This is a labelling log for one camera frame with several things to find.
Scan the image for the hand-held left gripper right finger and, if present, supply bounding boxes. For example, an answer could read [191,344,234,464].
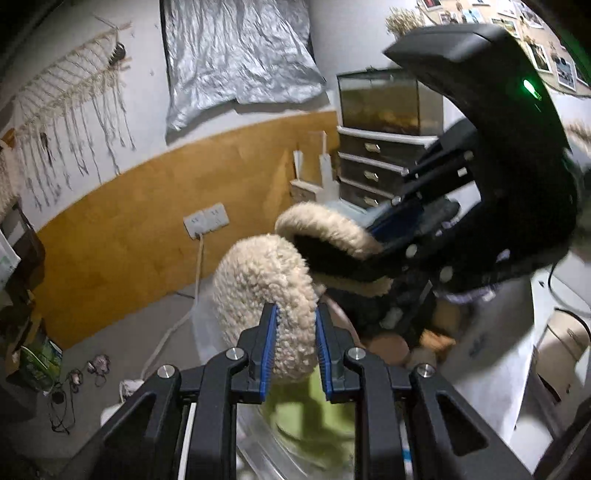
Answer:
[315,304,532,480]

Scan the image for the white power cord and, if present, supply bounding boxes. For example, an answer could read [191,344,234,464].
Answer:
[117,233,206,404]

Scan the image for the black floor cables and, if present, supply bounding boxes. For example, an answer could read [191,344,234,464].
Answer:
[48,353,114,435]

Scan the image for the dark storage shelf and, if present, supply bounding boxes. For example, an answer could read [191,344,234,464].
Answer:
[0,203,47,384]

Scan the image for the glass fish tank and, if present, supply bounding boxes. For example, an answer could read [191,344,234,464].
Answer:
[336,67,445,137]

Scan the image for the white frame drawer cabinet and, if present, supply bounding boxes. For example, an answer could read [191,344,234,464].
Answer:
[336,126,444,213]

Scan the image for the beige chair with black rim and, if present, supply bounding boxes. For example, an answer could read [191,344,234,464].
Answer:
[531,307,591,416]

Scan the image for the green box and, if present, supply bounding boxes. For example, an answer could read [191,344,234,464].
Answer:
[18,335,63,393]

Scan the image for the silver foil sheet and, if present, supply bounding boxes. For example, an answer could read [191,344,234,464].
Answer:
[159,0,328,139]

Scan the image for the white tote bag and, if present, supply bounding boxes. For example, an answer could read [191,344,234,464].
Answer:
[0,231,21,287]

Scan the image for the brown round disc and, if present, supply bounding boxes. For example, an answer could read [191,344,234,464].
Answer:
[369,333,411,367]

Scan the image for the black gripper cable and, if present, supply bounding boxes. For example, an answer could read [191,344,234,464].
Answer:
[547,258,591,315]

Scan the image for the white wall socket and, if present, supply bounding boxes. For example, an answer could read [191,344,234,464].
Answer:
[182,203,230,239]

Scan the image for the small white wooden stand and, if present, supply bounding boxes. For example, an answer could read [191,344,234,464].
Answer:
[290,130,339,204]

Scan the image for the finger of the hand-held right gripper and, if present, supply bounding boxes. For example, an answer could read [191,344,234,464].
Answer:
[367,121,482,246]
[323,239,459,290]

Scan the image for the green plush toy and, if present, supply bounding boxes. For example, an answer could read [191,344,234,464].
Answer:
[265,369,358,444]

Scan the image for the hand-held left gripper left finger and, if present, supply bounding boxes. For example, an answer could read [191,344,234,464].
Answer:
[60,302,280,480]

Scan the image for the dried flower bunch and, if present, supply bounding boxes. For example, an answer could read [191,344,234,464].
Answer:
[385,7,428,35]

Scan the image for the photo collage board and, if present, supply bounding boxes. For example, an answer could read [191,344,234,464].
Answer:
[416,0,591,97]

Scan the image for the white woven hanging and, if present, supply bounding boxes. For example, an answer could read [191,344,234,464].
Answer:
[0,138,21,217]

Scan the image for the beige fuzzy earmuffs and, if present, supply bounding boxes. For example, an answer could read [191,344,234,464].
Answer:
[211,202,444,384]

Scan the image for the white macrame wall hanging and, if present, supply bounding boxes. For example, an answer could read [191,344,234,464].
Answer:
[11,18,137,213]

